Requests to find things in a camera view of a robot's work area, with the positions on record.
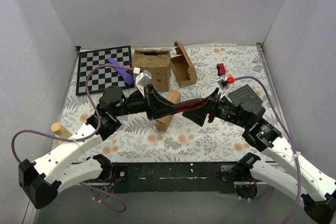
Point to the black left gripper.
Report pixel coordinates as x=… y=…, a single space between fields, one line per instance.
x=149 y=102

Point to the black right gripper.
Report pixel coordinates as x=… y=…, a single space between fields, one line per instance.
x=213 y=105

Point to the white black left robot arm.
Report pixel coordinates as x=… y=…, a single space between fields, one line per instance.
x=96 y=129

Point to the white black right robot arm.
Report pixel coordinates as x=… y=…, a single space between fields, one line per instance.
x=299 y=179

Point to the open small cardboard box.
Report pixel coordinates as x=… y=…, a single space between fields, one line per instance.
x=183 y=67

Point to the large brown cardboard box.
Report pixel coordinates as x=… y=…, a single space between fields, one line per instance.
x=158 y=63

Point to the purple cylindrical tool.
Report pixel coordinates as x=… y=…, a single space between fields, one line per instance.
x=127 y=78

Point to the grey studded building plate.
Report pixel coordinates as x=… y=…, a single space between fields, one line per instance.
x=244 y=91

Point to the floral patterned table mat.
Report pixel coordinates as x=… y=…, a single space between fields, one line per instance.
x=138 y=139

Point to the black and white chessboard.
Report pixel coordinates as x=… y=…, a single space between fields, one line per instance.
x=105 y=77

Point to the wooden cork cylinder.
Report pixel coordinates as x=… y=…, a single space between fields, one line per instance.
x=60 y=131

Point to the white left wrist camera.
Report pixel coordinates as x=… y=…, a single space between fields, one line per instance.
x=141 y=79

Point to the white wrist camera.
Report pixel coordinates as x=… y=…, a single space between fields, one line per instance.
x=141 y=79
x=224 y=83

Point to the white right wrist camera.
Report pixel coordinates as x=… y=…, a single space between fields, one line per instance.
x=224 y=83

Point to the aluminium frame rail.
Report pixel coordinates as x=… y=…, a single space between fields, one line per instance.
x=74 y=174

